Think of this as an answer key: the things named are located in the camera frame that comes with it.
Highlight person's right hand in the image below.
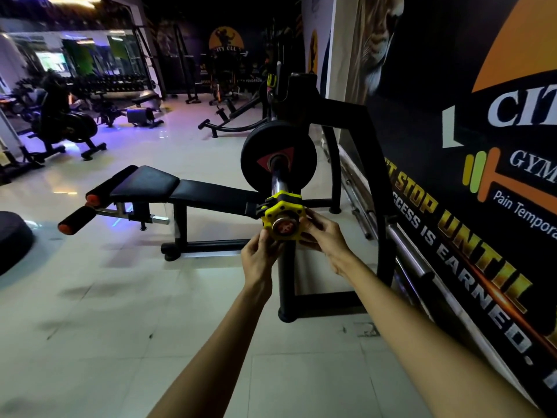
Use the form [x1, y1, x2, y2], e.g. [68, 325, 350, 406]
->
[299, 209, 355, 275]

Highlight person's left hand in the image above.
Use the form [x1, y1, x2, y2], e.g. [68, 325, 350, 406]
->
[240, 228, 285, 292]

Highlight yellow barbell collar clamp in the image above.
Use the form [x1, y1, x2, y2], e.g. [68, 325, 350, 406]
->
[256, 191, 308, 242]

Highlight person's left forearm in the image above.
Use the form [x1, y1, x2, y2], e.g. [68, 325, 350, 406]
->
[147, 280, 273, 418]

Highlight person's right forearm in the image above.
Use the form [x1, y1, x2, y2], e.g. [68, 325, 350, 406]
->
[337, 255, 545, 418]

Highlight steel barbell bar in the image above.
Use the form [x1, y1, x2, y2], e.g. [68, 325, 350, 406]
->
[270, 154, 299, 240]

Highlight black weight plate red triangle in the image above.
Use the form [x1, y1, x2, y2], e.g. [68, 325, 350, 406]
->
[240, 120, 318, 195]

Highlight black decline bench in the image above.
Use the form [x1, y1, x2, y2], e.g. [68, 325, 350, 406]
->
[58, 165, 279, 262]

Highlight black flat bench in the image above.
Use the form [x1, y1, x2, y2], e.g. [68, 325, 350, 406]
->
[93, 91, 165, 129]

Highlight dumbbell rack row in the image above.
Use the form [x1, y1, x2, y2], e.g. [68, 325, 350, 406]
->
[70, 74, 151, 94]

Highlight black plate-loaded exercise machine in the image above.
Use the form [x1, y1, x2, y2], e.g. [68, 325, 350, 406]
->
[13, 71, 108, 163]

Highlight black round padded cushion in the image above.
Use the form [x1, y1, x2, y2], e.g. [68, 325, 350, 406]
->
[0, 211, 35, 276]

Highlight black bench rack frame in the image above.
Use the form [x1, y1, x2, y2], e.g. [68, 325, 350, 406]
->
[274, 73, 397, 323]

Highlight steel bars along wall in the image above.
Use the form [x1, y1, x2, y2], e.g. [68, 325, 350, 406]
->
[339, 156, 440, 318]

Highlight black curved floor frame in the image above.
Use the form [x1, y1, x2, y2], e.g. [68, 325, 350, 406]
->
[198, 93, 270, 139]

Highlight black cable machine frame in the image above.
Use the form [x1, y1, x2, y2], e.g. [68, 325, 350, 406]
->
[131, 21, 203, 105]

